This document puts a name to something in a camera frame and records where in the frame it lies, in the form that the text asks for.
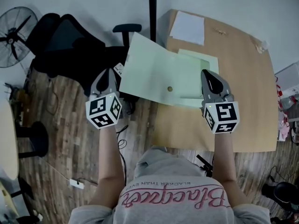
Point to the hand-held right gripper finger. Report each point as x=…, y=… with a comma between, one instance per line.
x=205, y=91
x=225, y=87

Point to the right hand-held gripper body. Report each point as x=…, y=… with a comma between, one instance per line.
x=225, y=114

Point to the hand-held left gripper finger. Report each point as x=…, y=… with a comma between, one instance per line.
x=98, y=84
x=113, y=85

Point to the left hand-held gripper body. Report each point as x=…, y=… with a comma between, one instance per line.
x=102, y=112

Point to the light green folder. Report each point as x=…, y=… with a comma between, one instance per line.
x=158, y=73

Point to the person's left forearm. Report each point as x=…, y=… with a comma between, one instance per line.
x=111, y=153

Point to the person's right forearm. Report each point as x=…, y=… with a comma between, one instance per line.
x=223, y=155

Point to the white card with marks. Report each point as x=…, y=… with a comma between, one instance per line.
x=118, y=69

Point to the black office chair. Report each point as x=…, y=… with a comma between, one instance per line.
x=70, y=48

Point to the clear plastic wrapper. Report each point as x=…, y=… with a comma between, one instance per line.
x=261, y=46

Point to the black folding stand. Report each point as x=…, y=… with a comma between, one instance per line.
x=205, y=165

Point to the small tan scraps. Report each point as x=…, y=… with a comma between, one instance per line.
x=219, y=30

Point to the pink cloth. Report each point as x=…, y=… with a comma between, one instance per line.
x=283, y=126

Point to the white water dispenser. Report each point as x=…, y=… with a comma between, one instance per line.
x=288, y=78

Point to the white paper sheet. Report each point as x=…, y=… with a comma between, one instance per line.
x=187, y=27

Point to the black stool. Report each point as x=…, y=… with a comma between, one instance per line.
x=35, y=136

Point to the white power strip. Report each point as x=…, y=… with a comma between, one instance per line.
x=77, y=184

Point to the black coat rack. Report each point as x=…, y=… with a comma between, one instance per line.
x=153, y=13

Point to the black standing fan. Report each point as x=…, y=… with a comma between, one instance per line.
x=14, y=38

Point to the grey shirt with pink print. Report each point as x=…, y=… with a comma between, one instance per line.
x=170, y=195

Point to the round light wooden table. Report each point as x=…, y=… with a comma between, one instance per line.
x=8, y=139

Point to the black floor stand base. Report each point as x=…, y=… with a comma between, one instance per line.
x=282, y=195

